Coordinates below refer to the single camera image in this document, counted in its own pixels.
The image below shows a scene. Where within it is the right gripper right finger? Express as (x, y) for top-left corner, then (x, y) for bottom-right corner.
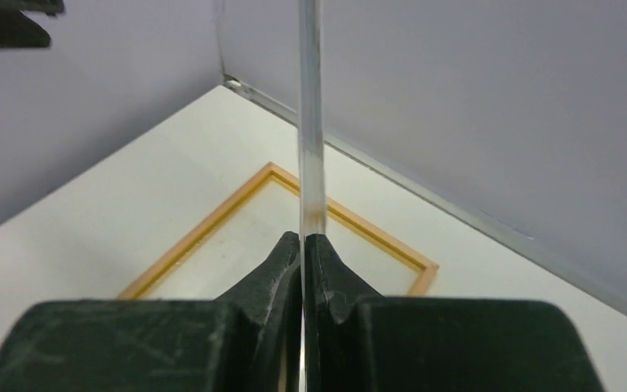
(303, 234), (603, 391)

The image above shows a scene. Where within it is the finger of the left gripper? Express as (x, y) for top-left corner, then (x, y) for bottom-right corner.
(0, 0), (65, 50)

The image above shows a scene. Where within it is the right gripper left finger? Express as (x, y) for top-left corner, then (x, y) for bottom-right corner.
(0, 232), (302, 391)

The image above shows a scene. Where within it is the yellow picture frame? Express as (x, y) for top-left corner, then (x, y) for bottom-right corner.
(118, 162), (439, 300)

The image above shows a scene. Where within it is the clear acrylic glazing sheet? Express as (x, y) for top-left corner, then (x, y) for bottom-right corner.
(298, 0), (327, 391)

